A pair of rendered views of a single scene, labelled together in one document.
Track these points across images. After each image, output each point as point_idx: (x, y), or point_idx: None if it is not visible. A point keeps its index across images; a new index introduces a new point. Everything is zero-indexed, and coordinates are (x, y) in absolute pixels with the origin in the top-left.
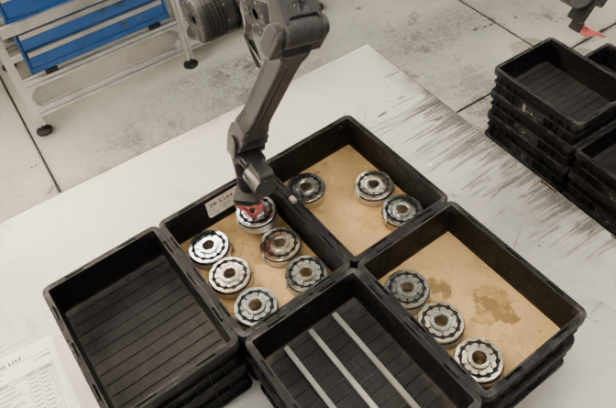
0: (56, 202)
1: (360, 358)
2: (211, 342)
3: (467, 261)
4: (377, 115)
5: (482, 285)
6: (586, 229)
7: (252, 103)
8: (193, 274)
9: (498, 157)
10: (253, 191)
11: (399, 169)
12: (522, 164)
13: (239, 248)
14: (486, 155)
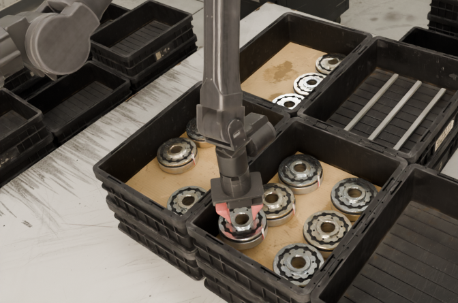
0: None
1: (361, 126)
2: (405, 229)
3: (244, 90)
4: (27, 228)
5: (264, 80)
6: (174, 75)
7: (230, 42)
8: (360, 225)
9: (98, 128)
10: (272, 136)
11: (163, 124)
12: (107, 114)
13: (283, 246)
14: (95, 135)
